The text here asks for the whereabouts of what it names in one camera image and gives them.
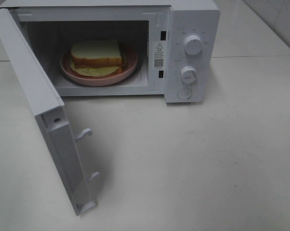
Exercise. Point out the lower white microwave knob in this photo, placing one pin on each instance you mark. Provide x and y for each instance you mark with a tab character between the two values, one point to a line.
188	74

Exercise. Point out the pink round plate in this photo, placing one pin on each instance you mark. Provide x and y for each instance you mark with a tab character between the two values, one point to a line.
97	81

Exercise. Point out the upper white microwave knob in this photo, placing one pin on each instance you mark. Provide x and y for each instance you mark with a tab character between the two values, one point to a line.
193	44

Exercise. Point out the round white door button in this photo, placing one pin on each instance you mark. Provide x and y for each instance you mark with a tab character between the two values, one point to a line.
184	93

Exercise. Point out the white bread sandwich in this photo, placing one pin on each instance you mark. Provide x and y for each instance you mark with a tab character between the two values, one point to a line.
97	58

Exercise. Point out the white microwave oven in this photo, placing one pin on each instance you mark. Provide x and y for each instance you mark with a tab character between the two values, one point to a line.
156	29

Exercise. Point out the white microwave door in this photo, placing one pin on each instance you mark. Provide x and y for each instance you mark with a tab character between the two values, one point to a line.
48	110

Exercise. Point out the white microwave knob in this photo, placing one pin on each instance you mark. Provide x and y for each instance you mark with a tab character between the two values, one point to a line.
193	44
188	74

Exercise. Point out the white adjacent table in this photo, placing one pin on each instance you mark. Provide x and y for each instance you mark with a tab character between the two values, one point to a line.
242	33

